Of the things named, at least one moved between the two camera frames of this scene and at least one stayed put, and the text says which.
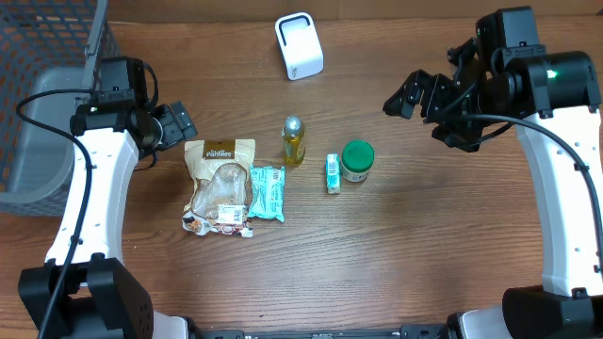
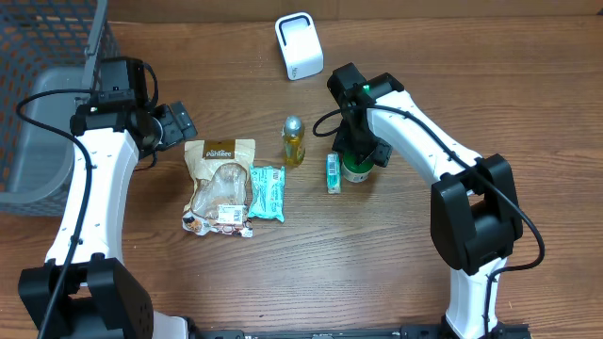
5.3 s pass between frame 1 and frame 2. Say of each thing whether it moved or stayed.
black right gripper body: moved
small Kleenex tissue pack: stayed
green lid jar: stayed
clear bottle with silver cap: stayed
